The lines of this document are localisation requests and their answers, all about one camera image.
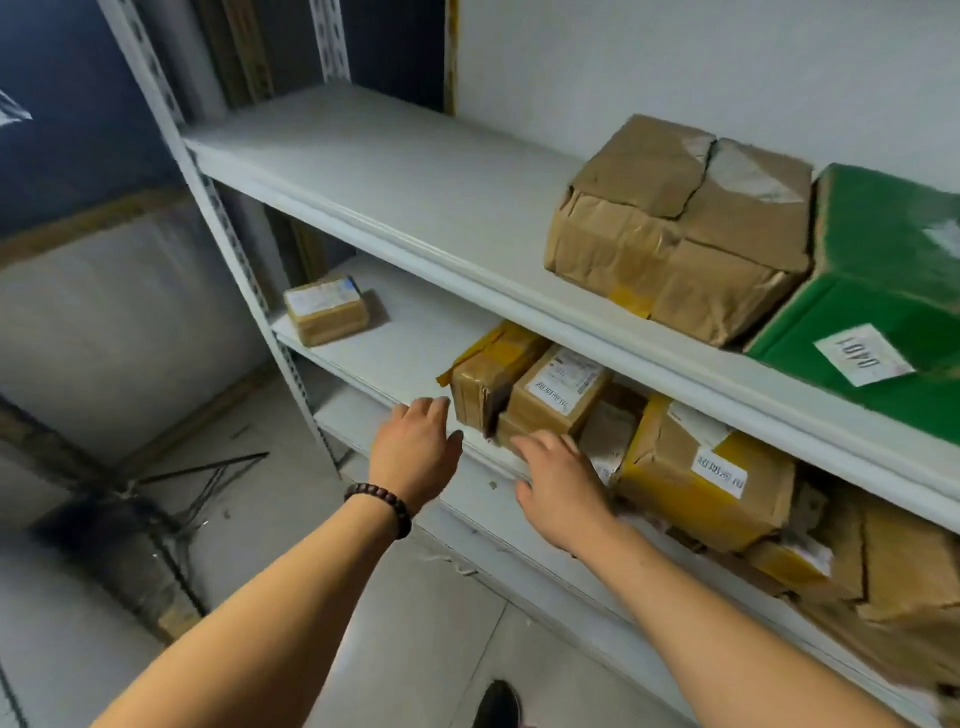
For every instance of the person's right hand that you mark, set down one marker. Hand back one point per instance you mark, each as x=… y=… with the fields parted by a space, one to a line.
x=566 y=495

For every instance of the person's left hand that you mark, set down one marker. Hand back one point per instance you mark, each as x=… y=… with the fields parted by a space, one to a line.
x=416 y=457

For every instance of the narrow box with long label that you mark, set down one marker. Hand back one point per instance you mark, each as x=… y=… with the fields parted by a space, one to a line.
x=607 y=442

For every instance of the small box with checkmark label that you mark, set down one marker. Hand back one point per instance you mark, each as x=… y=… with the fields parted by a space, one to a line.
x=506 y=429

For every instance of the corrugated parcel yellow tape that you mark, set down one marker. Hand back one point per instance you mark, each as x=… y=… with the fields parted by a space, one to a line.
x=487 y=375

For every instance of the yellow-taped cardboard parcel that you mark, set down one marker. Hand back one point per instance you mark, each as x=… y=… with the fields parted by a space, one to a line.
x=705 y=495

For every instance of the small taped box blue corner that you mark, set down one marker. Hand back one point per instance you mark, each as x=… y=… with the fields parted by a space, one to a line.
x=326 y=311

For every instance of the brown box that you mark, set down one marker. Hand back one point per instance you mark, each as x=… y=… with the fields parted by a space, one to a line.
x=622 y=247

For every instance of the white metal shelf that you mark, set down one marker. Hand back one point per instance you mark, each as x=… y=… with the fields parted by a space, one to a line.
x=375 y=157

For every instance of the plain green cardboard box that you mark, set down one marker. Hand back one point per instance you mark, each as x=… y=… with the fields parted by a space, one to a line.
x=885 y=300

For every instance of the person's right forearm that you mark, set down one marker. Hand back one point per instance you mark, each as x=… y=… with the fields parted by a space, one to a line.
x=712 y=645

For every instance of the person's left forearm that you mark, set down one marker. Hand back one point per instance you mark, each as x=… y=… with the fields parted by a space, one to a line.
x=240 y=637

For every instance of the person's black shoe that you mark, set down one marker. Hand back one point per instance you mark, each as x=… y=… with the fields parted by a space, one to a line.
x=495 y=705

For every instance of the black tripod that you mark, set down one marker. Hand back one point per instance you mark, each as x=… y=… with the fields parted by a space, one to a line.
x=202 y=466

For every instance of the corrugated metal shutter panel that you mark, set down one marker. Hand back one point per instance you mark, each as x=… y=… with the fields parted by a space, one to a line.
x=112 y=337

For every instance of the white paper sheet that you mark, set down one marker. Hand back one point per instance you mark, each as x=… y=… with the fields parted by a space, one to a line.
x=11 y=112

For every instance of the yellow taped panel frame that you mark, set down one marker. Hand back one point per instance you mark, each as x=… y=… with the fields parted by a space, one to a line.
x=90 y=217

